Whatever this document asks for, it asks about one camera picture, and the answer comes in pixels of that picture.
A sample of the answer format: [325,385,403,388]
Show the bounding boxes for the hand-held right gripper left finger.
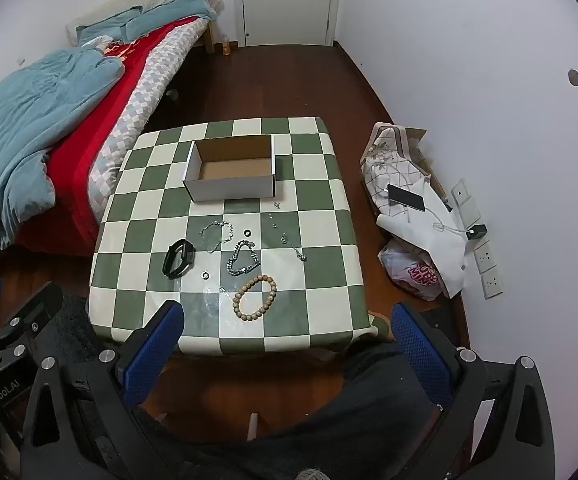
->
[21,300,190,480]

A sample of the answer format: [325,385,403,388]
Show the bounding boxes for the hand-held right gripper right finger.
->
[390,301,555,480]

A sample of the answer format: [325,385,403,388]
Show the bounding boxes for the black fitness wristband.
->
[162,238,197,280]

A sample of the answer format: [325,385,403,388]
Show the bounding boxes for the wooden bead bracelet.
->
[232,273,279,322]

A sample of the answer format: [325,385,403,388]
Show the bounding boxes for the thick silver chain bracelet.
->
[226,239,262,277]

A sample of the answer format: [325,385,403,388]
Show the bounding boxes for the thin silver chain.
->
[199,219,235,255]

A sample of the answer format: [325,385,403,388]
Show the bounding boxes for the white cardboard box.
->
[183,134,276,204]

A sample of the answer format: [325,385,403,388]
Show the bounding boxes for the black printed bag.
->
[418,307,459,347]

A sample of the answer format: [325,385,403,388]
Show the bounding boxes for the red printed plastic bag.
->
[377,239,448,303]

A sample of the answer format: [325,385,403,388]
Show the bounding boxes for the black smartphone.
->
[386,183,427,213]

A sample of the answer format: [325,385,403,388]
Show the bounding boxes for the green checkered tablecloth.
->
[87,116,378,357]

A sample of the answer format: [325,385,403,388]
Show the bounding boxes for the large blue blanket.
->
[0,49,126,251]

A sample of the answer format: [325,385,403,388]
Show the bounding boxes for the floral fabric bag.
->
[360,122,433,217]

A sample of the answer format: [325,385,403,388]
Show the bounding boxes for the brown cardboard box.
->
[403,127,451,202]

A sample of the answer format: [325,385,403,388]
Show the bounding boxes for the grey checkered bed sheet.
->
[87,19,211,224]

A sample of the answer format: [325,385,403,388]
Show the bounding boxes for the small blue blanket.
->
[76,0,218,47]

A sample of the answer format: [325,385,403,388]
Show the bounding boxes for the white door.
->
[233,0,344,50]

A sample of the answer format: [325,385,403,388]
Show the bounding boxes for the white charging cable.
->
[401,157,471,237]

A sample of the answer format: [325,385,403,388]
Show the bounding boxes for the large white wall socket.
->
[450,178,485,229]

